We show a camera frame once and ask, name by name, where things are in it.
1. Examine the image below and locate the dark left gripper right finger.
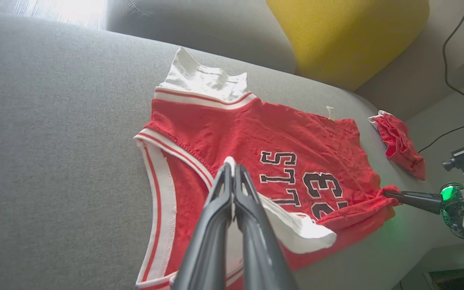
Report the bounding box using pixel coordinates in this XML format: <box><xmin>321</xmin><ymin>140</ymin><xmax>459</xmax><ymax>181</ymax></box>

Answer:
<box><xmin>234</xmin><ymin>165</ymin><xmax>297</xmax><ymax>290</ymax></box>

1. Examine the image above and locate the yellow cushion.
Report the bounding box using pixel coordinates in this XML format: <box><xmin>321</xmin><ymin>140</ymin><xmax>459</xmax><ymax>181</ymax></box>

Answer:
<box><xmin>266</xmin><ymin>0</ymin><xmax>430</xmax><ymax>92</ymax></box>

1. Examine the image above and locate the red number 23 jersey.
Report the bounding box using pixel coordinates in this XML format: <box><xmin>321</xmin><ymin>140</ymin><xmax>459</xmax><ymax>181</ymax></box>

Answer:
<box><xmin>134</xmin><ymin>46</ymin><xmax>402</xmax><ymax>290</ymax></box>

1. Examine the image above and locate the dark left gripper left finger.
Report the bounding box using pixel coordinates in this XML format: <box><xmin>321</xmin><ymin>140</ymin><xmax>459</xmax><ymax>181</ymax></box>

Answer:
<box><xmin>172</xmin><ymin>163</ymin><xmax>233</xmax><ymax>290</ymax></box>

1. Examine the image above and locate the red shorts white waistband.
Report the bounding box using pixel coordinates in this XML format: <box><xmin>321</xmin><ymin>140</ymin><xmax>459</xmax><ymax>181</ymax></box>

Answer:
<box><xmin>368</xmin><ymin>110</ymin><xmax>427</xmax><ymax>181</ymax></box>

